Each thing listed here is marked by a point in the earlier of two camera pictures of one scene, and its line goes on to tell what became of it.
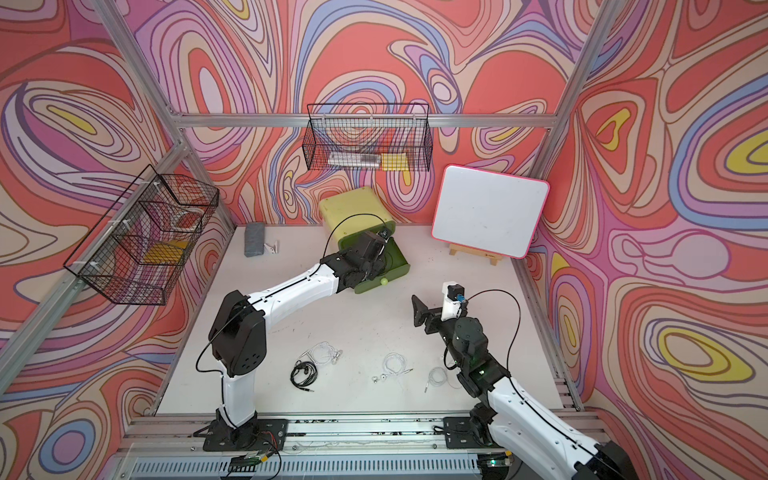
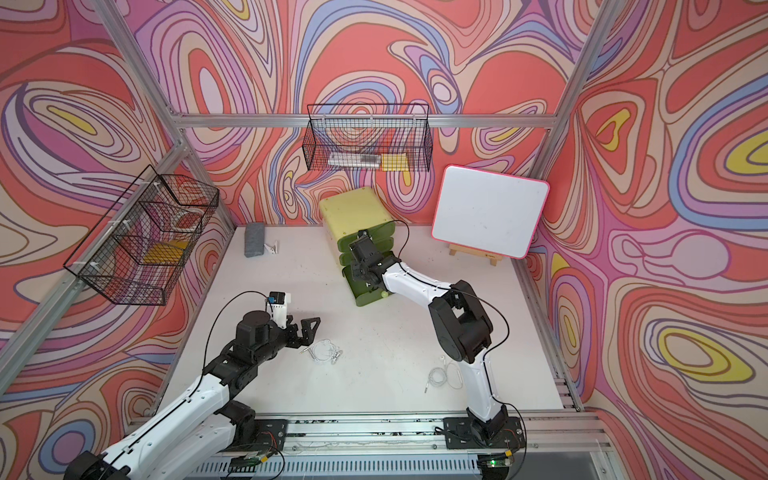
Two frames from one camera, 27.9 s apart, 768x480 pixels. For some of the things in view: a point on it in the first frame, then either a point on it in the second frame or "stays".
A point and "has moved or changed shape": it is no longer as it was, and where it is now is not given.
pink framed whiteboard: (490, 211) stays
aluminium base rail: (174, 447) stays
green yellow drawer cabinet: (348, 215) has moved or changed shape
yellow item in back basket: (394, 161) stays
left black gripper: (378, 264) -> (296, 341)
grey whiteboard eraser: (254, 239) stays
